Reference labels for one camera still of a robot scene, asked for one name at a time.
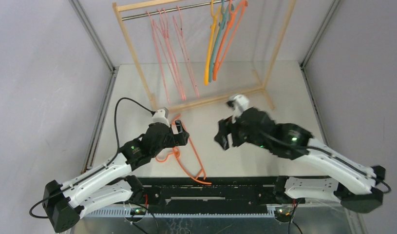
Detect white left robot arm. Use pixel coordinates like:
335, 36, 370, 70
42, 120, 189, 233

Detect orange plastic hanger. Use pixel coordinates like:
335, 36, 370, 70
212, 0, 248, 81
154, 114, 212, 186

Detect metal rack rod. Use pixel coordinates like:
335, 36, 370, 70
121, 1, 211, 21

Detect teal plastic hanger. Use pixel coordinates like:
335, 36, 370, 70
209, 0, 228, 83

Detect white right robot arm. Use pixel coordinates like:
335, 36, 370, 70
231, 107, 386, 214

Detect wooden clothes rack frame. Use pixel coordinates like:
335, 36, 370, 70
112, 0, 298, 114

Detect metal cable tray base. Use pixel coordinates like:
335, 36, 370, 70
68, 199, 368, 234

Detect black camera cable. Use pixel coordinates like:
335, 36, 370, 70
227, 100, 392, 195
28, 97, 157, 219

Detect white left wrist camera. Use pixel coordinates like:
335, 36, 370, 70
152, 107, 170, 127

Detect black right camera cable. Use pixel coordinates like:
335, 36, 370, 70
227, 100, 392, 195

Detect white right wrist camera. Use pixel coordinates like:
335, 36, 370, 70
226, 94, 249, 119

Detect yellow plastic hanger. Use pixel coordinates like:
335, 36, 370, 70
204, 0, 219, 86

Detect black left camera cable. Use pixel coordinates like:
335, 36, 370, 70
28, 97, 157, 219

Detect pink wire hanger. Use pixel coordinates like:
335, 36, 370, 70
146, 11, 171, 104
157, 9, 187, 101
154, 9, 186, 100
172, 5, 200, 98

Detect aluminium frame post left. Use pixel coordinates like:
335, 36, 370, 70
69, 0, 115, 173

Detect aluminium frame post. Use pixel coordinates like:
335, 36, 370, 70
69, 0, 115, 173
299, 0, 343, 143

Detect hanging pink wire hanger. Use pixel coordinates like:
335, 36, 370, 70
146, 11, 171, 104

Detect aluminium frame post right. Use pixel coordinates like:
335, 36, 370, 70
299, 0, 343, 143

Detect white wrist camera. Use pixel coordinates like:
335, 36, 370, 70
152, 107, 170, 127
226, 94, 249, 119

